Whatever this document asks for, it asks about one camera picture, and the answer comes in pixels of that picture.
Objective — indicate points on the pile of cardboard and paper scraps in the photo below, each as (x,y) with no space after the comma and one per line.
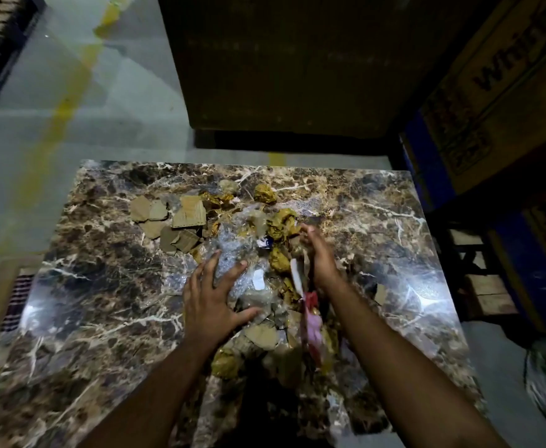
(189,212)

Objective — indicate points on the person's left hand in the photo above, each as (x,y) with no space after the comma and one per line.
(207,307)

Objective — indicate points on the wooden pallet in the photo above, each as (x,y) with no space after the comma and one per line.
(492,298)

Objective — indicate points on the red plastic wrapper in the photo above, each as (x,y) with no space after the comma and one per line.
(311,303)

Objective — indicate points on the person's right forearm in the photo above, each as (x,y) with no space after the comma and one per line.
(408,382)

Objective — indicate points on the person's left forearm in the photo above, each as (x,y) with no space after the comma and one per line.
(151,405)

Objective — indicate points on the white paper piece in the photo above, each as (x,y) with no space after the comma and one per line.
(297,277)

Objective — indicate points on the clear bubble wrap sheet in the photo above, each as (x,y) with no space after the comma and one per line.
(231,247)

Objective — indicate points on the checked cloth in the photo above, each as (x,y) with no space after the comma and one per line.
(18,303)

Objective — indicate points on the person's right hand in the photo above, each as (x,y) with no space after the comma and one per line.
(324,265)

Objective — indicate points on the marble pattern table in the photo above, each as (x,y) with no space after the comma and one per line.
(114,298)

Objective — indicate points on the large dark cardboard box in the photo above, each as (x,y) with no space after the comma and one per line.
(301,65)

